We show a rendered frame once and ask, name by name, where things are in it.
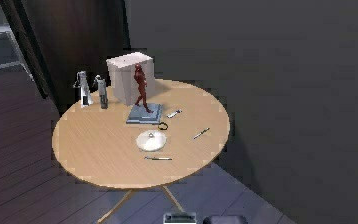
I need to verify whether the silver spray bottle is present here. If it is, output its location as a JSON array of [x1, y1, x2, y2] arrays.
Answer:
[[72, 70, 94, 109]]

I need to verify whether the dark brown door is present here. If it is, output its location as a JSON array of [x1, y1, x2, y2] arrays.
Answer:
[[0, 0, 132, 116]]

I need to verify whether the red figure statue grey base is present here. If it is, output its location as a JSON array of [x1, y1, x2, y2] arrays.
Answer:
[[125, 63, 164, 125]]

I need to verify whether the silver pen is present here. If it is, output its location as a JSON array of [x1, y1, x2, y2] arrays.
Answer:
[[143, 155, 173, 162], [192, 127, 211, 141]]

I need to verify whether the white box container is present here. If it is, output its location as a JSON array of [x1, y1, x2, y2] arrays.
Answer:
[[106, 51, 156, 107]]

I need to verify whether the white round plate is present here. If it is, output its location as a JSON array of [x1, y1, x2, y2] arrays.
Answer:
[[135, 130, 168, 152]]

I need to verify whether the round wooden table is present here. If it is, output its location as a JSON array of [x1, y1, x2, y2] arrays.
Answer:
[[51, 78, 231, 224]]

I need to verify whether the small silver key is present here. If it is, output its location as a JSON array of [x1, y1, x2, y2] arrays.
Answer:
[[166, 108, 183, 119]]

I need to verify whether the grey spray bottle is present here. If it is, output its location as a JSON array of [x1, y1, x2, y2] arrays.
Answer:
[[92, 74, 110, 110]]

